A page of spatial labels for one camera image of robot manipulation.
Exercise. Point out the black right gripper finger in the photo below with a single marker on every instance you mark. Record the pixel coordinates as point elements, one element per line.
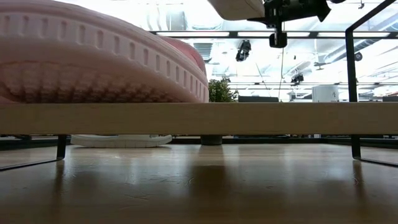
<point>278,39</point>

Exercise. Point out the grey rubber slide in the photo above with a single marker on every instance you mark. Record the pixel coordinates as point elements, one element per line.
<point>121,141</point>
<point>236,9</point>

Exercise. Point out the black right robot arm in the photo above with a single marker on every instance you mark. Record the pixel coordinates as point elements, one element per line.
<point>337,1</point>

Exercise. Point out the black crossbar with light strips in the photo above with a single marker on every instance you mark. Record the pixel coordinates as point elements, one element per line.
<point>233,34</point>

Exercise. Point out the black monitor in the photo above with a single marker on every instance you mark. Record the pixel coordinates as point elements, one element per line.
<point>258,99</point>

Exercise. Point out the white cabinet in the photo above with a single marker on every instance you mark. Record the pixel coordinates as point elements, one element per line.
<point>325,93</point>

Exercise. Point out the small green potted plant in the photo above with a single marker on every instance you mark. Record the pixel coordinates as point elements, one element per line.
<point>220,91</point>

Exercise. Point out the small black hanging camera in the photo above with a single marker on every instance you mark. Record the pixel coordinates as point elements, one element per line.
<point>297,78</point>

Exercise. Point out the black metal table frame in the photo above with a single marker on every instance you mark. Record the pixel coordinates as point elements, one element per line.
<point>186,140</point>

